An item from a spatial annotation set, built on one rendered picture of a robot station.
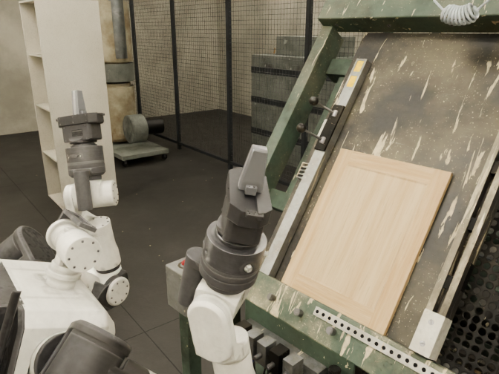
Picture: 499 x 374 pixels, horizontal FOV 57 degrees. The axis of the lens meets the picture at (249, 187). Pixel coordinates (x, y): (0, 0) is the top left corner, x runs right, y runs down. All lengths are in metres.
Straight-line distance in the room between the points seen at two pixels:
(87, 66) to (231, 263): 4.38
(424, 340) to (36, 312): 1.03
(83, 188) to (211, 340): 0.57
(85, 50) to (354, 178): 3.64
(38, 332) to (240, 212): 0.40
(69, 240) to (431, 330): 1.01
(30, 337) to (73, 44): 4.22
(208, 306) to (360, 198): 1.11
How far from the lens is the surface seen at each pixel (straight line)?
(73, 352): 0.73
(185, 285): 0.72
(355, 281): 1.62
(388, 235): 1.61
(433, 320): 1.45
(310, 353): 1.66
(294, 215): 1.78
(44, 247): 1.12
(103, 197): 1.17
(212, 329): 0.69
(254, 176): 0.59
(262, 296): 1.76
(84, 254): 0.86
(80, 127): 1.18
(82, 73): 4.91
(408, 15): 1.93
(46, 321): 0.82
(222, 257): 0.63
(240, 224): 0.57
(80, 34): 4.90
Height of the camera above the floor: 1.79
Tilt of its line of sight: 19 degrees down
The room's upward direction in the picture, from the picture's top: straight up
